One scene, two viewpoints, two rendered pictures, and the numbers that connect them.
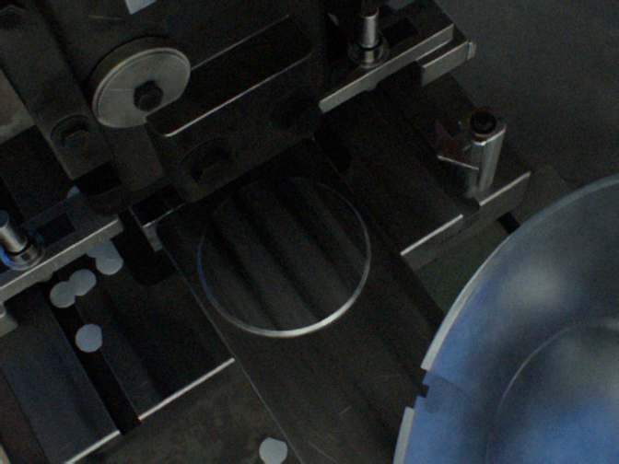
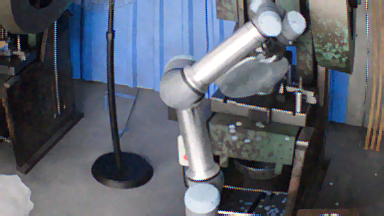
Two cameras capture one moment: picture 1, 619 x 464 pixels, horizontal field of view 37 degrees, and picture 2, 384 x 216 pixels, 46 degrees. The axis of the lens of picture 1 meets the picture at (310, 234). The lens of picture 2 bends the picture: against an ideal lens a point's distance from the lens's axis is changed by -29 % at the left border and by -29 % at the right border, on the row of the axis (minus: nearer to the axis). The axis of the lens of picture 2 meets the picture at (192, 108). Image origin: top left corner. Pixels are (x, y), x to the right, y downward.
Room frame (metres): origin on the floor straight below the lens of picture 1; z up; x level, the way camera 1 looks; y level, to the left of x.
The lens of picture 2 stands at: (-1.42, -1.46, 1.85)
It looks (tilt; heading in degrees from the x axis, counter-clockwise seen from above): 27 degrees down; 49
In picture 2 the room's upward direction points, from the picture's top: 1 degrees counter-clockwise
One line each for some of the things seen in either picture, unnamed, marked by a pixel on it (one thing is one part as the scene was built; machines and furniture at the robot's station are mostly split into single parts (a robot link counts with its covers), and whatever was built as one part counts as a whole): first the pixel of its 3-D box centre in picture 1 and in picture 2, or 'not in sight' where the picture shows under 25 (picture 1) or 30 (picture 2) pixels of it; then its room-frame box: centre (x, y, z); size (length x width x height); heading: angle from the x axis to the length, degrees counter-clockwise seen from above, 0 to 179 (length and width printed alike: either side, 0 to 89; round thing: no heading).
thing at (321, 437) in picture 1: (323, 334); (259, 106); (0.22, 0.00, 0.72); 0.25 x 0.14 x 0.14; 26
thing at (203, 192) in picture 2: not in sight; (202, 204); (-0.31, -0.24, 0.62); 0.13 x 0.12 x 0.14; 42
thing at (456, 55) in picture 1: (377, 43); (302, 87); (0.46, -0.08, 0.76); 0.17 x 0.06 x 0.10; 116
